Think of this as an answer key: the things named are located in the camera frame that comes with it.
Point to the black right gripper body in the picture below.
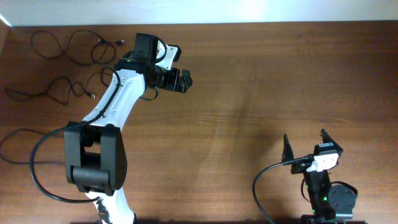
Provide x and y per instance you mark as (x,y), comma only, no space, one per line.
(301,167)

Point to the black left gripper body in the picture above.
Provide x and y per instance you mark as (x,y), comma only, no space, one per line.
(179,81)

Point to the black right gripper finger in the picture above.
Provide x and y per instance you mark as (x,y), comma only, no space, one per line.
(327,139)
(287,154)

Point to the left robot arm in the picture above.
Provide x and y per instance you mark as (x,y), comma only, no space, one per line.
(95,157)

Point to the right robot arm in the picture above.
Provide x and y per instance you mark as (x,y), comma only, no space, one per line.
(331,202)

